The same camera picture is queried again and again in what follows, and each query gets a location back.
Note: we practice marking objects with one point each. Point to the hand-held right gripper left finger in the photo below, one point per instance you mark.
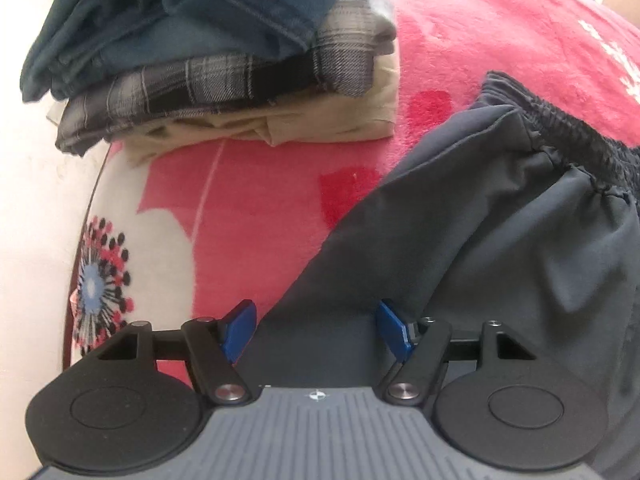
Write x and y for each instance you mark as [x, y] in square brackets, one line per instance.
[240, 330]

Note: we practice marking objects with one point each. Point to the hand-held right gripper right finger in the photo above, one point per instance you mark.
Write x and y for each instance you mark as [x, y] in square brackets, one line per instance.
[392, 330]

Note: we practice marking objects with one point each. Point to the dark grey pants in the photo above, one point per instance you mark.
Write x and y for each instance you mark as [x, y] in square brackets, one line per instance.
[475, 235]

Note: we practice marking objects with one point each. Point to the pink floral blanket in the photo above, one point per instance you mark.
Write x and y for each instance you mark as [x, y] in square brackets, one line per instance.
[250, 200]

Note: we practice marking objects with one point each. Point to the folded beige garment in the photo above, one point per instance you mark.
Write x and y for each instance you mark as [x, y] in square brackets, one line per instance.
[325, 120]

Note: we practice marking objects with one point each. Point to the folded grey plaid garment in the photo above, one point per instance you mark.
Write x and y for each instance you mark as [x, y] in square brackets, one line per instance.
[225, 80]

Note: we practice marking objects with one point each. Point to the folded dark blue jeans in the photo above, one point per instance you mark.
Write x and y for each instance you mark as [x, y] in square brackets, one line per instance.
[175, 20]

